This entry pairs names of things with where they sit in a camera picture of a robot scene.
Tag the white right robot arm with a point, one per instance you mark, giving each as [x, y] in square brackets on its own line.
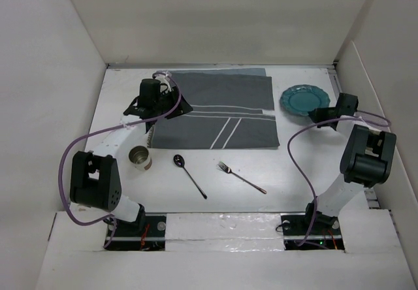
[366, 161]

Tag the grey striped cloth placemat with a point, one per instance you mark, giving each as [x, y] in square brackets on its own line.
[231, 109]

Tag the dark metal spoon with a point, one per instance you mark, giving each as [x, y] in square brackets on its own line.
[180, 162]

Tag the teal ceramic plate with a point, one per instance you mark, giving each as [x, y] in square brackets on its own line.
[300, 100]

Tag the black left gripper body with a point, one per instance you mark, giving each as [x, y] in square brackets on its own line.
[168, 100]

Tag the dark metal fork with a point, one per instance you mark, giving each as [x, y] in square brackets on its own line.
[228, 170]

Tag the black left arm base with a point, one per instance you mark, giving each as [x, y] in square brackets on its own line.
[150, 237]

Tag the white and brown cup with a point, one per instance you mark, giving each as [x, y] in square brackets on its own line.
[140, 158]

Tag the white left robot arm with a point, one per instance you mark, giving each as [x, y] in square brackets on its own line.
[95, 176]

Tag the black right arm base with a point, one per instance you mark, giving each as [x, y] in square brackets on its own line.
[325, 234]

